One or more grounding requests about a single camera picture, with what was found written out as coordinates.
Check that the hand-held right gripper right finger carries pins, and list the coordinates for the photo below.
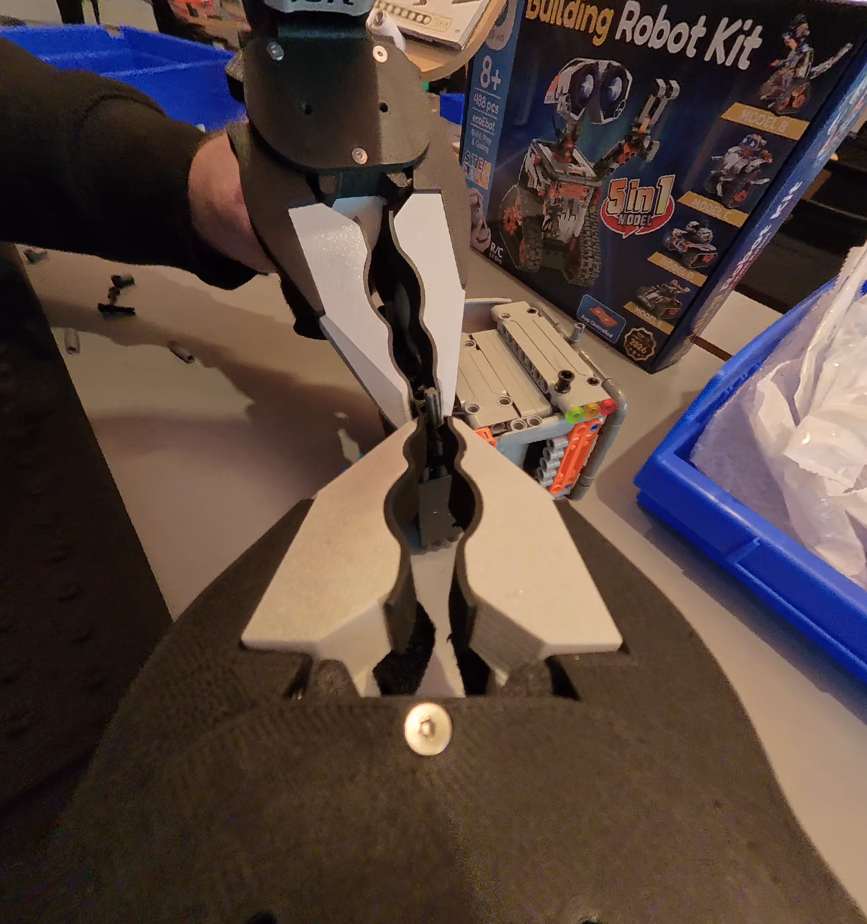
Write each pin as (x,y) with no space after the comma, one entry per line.
(541,570)

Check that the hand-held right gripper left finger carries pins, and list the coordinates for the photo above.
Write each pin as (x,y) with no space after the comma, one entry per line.
(318,577)

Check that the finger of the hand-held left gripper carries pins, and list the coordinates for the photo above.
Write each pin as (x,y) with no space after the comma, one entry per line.
(440,260)
(332,274)

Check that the grey building-block robot model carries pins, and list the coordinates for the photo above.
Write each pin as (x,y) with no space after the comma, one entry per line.
(505,361)

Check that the person's left forearm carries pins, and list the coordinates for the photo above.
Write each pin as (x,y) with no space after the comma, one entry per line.
(79,159)

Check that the person's left hand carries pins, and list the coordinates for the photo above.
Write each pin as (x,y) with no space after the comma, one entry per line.
(224,202)

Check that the small silver metal tube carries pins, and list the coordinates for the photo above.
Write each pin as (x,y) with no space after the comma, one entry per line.
(71,341)
(183,353)

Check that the blue plastic bin with bags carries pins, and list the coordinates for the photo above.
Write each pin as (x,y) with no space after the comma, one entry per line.
(729,520)

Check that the black axle connector part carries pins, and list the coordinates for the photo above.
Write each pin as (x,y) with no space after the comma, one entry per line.
(115,309)

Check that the dark blue robot kit box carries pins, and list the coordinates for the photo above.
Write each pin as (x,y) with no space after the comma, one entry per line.
(693,180)

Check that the black dimpled chair seat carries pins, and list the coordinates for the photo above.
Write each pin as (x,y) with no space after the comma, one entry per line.
(43,505)

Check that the clear plastic parts bags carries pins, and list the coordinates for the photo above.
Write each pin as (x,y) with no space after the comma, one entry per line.
(837,433)

